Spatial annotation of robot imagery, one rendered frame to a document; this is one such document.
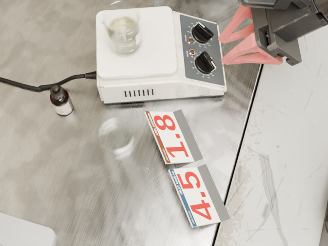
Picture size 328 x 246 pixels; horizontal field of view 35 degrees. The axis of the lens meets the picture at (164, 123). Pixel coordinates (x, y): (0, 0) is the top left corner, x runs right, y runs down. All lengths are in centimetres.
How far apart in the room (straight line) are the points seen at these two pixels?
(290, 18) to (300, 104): 24
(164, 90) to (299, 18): 26
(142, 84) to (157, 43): 7
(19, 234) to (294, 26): 48
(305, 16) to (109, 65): 30
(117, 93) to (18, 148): 18
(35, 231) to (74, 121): 18
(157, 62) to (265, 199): 26
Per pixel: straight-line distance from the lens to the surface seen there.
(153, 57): 79
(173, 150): 79
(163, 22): 82
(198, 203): 77
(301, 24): 66
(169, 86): 80
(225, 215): 79
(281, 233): 79
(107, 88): 80
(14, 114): 88
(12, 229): 81
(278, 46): 66
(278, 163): 82
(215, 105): 85
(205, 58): 82
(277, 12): 67
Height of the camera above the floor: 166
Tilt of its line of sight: 66 degrees down
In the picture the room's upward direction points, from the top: 3 degrees counter-clockwise
